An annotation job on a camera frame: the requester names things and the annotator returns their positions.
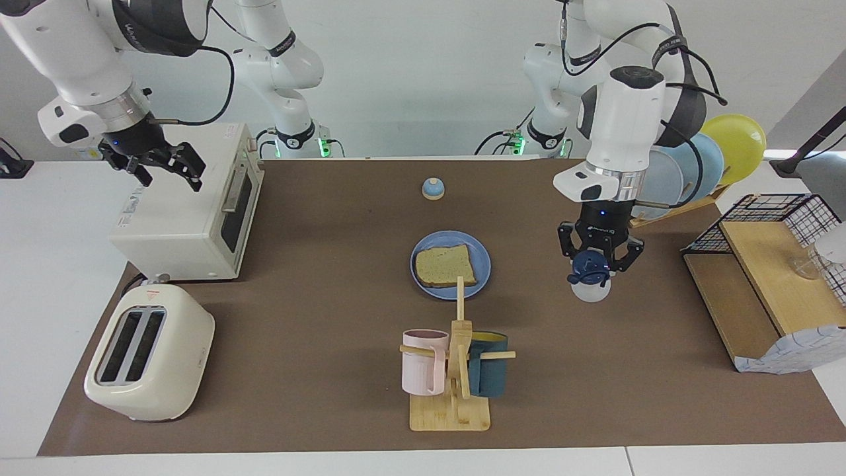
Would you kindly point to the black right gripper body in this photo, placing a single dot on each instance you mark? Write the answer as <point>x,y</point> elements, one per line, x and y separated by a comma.
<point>135,145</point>

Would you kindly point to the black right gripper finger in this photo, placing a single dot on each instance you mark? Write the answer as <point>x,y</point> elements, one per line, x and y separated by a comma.
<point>188,162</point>
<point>140,176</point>

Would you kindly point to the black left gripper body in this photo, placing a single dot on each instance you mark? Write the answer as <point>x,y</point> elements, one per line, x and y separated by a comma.
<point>601,228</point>

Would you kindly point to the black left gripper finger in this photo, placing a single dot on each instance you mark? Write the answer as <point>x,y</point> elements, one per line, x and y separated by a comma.
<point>633,254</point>
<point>567,241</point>

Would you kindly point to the translucent squeeze bottle navy cap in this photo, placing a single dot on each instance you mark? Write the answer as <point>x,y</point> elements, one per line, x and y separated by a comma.
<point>590,291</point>

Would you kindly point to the toasted bread slice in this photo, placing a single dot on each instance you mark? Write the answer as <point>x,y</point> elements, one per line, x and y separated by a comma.
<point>443,264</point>

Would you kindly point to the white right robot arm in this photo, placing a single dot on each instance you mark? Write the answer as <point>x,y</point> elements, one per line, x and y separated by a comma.
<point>66,46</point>

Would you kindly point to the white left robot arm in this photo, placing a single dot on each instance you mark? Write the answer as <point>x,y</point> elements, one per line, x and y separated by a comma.
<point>621,125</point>

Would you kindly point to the wooden plate rack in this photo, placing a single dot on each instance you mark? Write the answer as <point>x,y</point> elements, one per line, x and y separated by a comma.
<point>667,213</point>

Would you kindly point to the grey plate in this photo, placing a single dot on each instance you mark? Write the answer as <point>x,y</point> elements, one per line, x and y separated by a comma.
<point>664,185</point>

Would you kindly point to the periwinkle blue dinner plate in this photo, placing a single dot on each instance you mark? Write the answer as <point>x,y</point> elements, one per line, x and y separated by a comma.
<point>481,264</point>

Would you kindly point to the pale blue plate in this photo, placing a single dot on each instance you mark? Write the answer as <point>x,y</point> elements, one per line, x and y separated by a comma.
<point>710,165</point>

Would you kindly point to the yellow plate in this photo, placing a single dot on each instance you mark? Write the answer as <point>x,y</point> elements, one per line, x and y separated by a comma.
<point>743,142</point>

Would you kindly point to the white toaster oven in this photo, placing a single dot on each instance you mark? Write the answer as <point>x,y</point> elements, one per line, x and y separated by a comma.
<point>172,225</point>

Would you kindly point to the black desk stand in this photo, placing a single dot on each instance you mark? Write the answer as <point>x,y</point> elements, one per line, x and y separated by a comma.
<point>13,168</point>

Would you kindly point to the wooden two-tier shelf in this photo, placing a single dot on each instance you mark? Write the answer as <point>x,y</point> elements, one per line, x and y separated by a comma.
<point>767,264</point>

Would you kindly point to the small blue knob lid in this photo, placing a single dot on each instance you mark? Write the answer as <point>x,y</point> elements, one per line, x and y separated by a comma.
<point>433,190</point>

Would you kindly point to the dark teal mug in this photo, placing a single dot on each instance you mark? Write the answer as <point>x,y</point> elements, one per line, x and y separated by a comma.
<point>492,373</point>

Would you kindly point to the clear drinking glass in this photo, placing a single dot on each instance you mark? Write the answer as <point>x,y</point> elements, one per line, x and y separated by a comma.
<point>806,268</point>

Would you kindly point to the cream two-slot toaster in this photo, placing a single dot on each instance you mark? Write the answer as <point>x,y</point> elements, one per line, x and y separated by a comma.
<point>178,357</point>

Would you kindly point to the white marbled shelf side panel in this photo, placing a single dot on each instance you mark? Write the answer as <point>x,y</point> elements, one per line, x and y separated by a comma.
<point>793,350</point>

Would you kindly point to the pink mug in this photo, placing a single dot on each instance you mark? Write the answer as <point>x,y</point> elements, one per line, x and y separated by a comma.
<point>423,370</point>

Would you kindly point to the white rounded container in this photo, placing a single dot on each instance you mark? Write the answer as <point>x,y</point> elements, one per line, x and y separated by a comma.
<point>834,244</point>

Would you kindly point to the wooden mug tree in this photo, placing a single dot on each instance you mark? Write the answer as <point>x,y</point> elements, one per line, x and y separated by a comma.
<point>449,416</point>

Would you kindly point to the brown table mat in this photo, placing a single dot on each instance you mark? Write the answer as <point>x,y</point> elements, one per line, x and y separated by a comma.
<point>330,370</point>

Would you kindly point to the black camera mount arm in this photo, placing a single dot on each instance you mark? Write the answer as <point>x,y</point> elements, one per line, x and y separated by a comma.
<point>786,165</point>

